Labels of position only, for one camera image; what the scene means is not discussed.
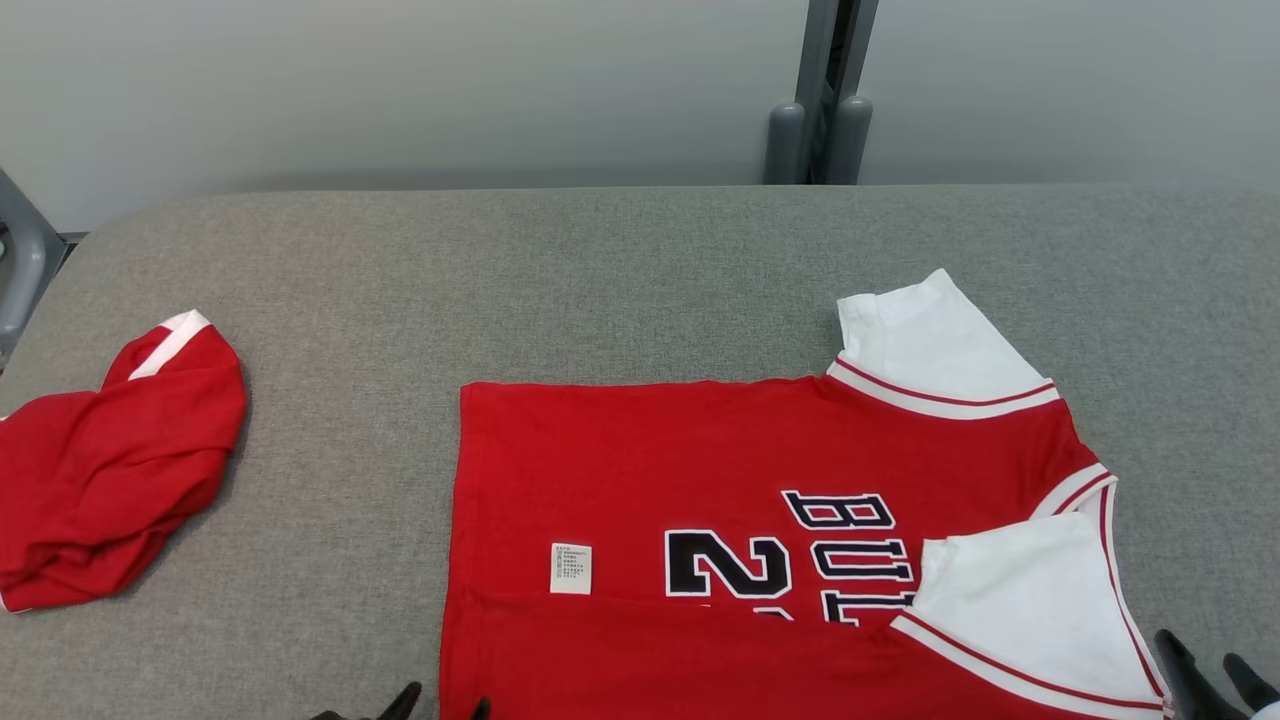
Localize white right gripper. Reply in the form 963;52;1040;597
1154;627;1280;720

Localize grey partition end post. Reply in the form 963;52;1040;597
0;168;68;373

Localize red shorts with white stripe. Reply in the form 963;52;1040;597
0;309;249;614

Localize red white basketball jersey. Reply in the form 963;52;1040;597
438;267;1173;720

